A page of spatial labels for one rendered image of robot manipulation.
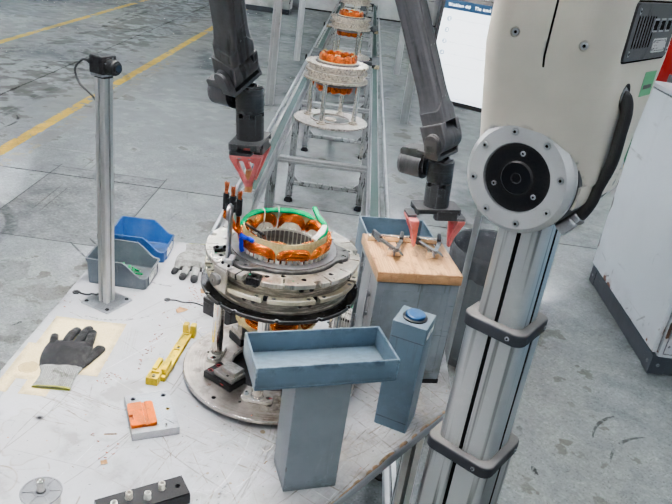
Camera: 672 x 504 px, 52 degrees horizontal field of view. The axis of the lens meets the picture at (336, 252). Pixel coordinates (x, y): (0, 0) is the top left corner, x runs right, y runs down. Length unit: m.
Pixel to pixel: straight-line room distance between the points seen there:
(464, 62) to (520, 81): 1.39
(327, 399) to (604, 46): 0.70
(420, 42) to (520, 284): 0.60
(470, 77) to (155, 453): 1.52
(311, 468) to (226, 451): 0.19
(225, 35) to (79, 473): 0.82
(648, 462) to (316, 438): 1.99
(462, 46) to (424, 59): 0.86
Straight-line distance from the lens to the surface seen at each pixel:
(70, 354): 1.63
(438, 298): 1.54
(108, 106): 1.66
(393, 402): 1.46
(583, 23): 0.90
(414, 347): 1.38
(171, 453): 1.39
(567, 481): 2.79
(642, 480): 2.95
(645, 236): 3.80
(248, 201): 1.48
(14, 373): 1.62
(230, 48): 1.31
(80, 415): 1.49
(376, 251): 1.56
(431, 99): 1.49
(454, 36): 2.35
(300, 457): 1.28
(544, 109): 0.95
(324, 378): 1.16
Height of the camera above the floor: 1.71
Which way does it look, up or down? 25 degrees down
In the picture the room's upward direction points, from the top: 8 degrees clockwise
